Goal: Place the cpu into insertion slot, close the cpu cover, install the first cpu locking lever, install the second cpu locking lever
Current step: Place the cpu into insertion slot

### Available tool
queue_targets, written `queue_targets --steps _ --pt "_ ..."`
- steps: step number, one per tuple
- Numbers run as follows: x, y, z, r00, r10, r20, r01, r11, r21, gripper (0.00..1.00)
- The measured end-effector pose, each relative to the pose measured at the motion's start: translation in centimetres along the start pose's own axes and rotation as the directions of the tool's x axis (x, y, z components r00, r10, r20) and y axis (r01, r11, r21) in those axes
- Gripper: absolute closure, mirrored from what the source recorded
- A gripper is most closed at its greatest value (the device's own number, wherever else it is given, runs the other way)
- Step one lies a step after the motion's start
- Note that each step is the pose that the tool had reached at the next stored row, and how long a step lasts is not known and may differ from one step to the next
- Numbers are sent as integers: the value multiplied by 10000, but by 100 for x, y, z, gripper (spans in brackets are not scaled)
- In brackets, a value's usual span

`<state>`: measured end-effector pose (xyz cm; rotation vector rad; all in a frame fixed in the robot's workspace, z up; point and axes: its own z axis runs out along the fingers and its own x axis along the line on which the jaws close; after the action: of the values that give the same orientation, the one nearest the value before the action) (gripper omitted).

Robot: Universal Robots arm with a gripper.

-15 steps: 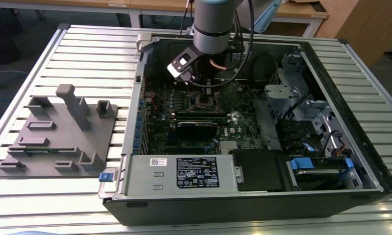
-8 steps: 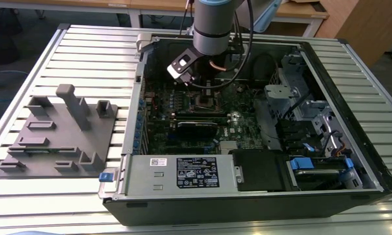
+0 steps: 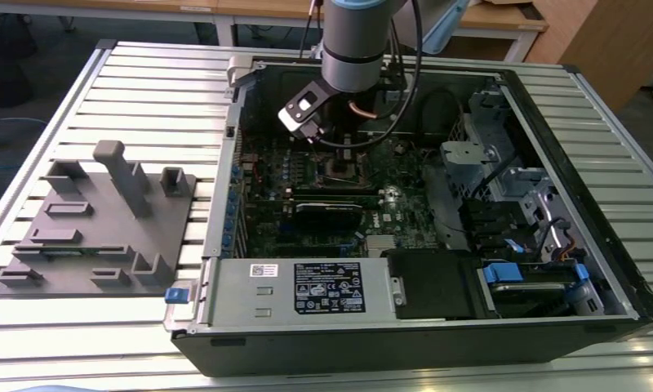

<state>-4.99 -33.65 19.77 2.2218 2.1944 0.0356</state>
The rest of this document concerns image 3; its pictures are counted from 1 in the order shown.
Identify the black office chair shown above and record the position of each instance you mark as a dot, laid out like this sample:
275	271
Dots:
5	61

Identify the black PC case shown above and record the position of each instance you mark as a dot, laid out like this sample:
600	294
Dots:
358	351

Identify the grey parts rack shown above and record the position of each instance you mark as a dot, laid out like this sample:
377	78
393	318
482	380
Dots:
113	228

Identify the blue plastic clip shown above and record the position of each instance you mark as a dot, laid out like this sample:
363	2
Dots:
580	273

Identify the small silver heatsink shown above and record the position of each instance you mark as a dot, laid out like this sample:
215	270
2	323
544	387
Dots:
381	241

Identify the wooden desk white frame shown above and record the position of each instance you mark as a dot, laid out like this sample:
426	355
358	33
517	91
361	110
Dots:
514	23

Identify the green motherboard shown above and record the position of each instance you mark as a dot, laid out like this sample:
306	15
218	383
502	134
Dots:
407	204

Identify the silver power supply with label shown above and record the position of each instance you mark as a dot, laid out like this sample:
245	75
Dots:
238	306

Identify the black plastic shroud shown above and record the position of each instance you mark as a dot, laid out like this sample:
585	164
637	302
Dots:
429	286

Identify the black drive bay block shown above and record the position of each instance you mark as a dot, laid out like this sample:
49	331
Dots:
489	220

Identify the silver square CPU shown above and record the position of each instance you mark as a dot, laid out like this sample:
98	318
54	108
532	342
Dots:
338	169

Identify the blue case latch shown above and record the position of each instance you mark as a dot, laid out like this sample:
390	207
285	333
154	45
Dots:
174	296

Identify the black graphics card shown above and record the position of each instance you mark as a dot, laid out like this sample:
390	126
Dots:
329	220

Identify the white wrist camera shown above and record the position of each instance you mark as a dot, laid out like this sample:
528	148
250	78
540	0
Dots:
303	110

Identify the silver metal drive cage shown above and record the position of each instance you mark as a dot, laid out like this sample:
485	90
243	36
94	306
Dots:
462	153

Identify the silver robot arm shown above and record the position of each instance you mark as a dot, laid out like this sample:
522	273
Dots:
355	41

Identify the hard disk in blue carrier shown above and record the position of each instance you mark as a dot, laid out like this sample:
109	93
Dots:
500	273

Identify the pale blue teach pendant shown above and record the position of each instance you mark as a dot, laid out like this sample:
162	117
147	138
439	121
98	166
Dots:
446	20

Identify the green RAM stick on rack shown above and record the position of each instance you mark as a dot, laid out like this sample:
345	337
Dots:
59	253

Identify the wooden cabinet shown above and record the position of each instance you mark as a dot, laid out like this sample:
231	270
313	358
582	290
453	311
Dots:
604	41

